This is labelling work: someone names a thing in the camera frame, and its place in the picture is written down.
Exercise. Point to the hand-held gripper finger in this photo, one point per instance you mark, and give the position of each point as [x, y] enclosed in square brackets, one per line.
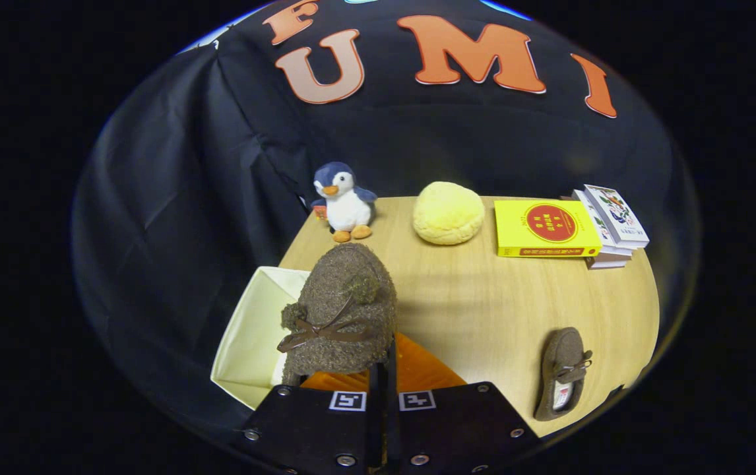
[375, 402]
[392, 402]

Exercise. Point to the brown fuzzy shoe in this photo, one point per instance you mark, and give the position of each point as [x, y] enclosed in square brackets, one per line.
[563, 363]
[342, 290]

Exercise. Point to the beige fabric storage box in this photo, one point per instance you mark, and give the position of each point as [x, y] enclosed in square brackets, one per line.
[252, 336]

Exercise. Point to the yellow bun plush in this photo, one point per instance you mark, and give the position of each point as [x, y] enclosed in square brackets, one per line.
[447, 214]

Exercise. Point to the penguin plush toy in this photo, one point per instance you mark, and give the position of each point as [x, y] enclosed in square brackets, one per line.
[346, 208]

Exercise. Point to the yellow book red circle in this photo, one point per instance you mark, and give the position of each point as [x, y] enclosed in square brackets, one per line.
[543, 227]

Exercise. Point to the white book floral cover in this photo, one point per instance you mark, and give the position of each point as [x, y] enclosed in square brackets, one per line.
[617, 214]

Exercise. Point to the black backdrop cloth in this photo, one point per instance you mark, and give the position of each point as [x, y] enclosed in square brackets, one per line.
[187, 165]

